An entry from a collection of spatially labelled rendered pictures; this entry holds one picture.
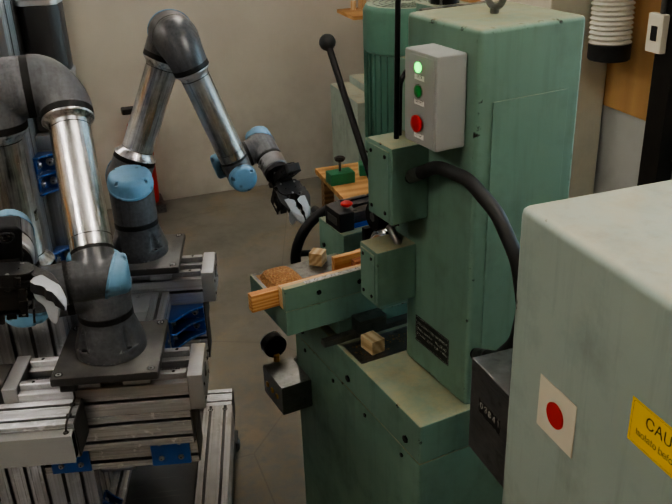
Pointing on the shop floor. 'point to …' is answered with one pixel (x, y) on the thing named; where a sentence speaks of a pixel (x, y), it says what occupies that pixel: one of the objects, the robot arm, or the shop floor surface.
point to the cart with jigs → (342, 180)
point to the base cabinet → (375, 454)
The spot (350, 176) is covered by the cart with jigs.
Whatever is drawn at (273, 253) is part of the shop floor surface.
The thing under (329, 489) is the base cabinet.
